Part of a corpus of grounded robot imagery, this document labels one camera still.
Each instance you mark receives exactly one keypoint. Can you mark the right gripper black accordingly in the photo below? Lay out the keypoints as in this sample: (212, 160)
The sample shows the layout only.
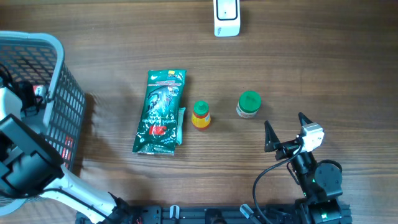
(272, 142)

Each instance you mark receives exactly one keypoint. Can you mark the green lid jar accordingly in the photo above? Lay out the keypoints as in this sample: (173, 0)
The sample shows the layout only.
(248, 104)

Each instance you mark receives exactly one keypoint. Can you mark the yellow red bottle green cap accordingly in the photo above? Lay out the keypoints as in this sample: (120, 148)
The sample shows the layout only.
(201, 115)

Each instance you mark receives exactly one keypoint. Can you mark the light green wipes packet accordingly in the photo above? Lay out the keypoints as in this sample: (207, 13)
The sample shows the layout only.
(181, 113)

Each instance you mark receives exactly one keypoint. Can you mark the dark green 3M package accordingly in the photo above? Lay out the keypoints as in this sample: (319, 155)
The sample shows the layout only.
(158, 126)

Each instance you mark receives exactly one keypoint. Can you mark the small red white box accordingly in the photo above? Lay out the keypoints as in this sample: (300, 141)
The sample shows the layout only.
(40, 90)

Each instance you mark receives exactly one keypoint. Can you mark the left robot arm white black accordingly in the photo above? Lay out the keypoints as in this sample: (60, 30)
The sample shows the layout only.
(31, 167)

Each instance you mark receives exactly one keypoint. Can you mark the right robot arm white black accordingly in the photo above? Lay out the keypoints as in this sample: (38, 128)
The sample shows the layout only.
(320, 181)

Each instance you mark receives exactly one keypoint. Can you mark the white barcode scanner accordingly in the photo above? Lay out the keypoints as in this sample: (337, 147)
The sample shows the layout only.
(227, 18)

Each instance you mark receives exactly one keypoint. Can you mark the grey plastic shopping basket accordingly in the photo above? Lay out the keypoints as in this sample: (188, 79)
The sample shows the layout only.
(40, 59)

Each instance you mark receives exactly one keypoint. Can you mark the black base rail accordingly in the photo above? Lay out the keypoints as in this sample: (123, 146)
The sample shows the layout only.
(217, 214)

